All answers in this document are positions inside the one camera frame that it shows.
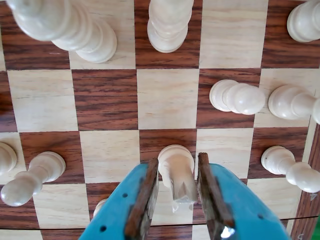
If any white wooden chess pawn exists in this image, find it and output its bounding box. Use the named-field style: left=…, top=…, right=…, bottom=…
left=208, top=79, right=266, bottom=116
left=0, top=151, right=67, bottom=208
left=92, top=198, right=109, bottom=218
left=260, top=145, right=320, bottom=194

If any white pawn right edge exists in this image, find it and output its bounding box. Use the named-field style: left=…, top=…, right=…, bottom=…
left=268, top=84, right=320, bottom=125

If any wooden chess board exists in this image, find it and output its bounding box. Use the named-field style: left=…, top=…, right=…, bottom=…
left=0, top=0, right=320, bottom=240

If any white wooden chess knight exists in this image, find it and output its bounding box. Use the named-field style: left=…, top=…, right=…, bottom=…
left=157, top=144, right=198, bottom=213
left=0, top=141, right=18, bottom=177

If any white wooden chess bishop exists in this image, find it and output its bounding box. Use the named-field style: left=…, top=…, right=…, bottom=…
left=146, top=0, right=195, bottom=54

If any white wooden chess queen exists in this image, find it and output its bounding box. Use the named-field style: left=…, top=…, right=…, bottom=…
left=4, top=0, right=118, bottom=64

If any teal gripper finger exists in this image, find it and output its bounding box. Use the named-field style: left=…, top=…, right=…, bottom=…
left=196, top=151, right=291, bottom=240
left=78, top=157, right=160, bottom=240

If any white wooden chess rook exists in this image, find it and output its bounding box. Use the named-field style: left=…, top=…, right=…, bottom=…
left=286, top=0, right=320, bottom=43

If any green plastic lid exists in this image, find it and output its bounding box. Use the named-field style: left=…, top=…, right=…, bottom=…
left=308, top=219, right=320, bottom=240

